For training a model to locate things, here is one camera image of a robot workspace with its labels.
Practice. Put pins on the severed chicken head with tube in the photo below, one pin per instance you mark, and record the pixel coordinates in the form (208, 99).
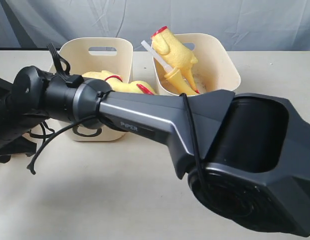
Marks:
(172, 75)

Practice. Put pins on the headless yellow rubber chicken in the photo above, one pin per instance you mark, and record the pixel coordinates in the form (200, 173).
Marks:
(175, 54)

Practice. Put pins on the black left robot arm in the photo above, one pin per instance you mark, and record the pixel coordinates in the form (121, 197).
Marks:
(247, 156)

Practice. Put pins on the rubber chicken in O bin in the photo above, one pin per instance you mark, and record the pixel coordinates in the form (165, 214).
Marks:
(117, 84)

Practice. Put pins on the cream bin marked X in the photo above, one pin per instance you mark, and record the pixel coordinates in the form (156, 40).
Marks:
(214, 70)

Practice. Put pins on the cream bin marked O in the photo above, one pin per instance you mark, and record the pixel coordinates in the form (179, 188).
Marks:
(94, 54)

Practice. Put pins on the white backdrop curtain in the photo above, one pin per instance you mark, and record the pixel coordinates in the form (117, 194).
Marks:
(241, 25)

